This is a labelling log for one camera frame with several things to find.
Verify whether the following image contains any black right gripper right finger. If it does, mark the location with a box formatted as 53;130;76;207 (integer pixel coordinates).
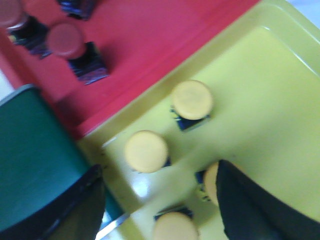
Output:
216;160;320;240

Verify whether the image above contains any yellow plastic tray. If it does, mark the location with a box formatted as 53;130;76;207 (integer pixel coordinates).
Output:
79;0;320;240

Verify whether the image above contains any red plastic tray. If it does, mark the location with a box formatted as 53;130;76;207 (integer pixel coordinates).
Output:
0;0;256;139

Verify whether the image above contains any green conveyor belt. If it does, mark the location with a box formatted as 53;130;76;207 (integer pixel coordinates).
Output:
0;87;123;231

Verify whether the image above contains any red push button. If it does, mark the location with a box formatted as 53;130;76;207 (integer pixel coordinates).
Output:
56;0;97;21
46;22;109;85
0;0;52;59

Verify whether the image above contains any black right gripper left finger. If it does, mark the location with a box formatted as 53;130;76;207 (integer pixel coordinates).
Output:
0;165;105;240

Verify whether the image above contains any yellow push button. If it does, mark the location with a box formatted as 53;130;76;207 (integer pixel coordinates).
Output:
170;80;214;132
124;130;170;173
152;205;200;240
195;162;219;206

